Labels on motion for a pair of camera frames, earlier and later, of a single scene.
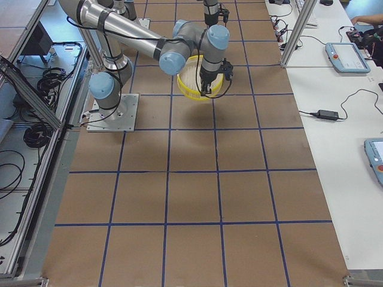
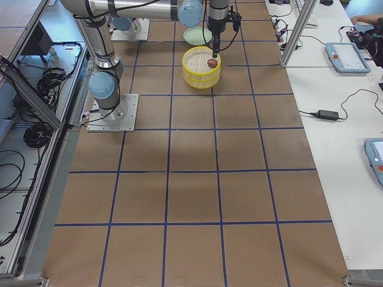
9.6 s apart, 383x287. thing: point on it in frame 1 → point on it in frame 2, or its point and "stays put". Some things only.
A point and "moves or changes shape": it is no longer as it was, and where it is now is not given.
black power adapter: (327, 114) stays put
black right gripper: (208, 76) → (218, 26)
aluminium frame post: (308, 8) stays put
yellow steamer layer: (190, 82) moves or changes shape
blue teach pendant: (344, 57) stays put
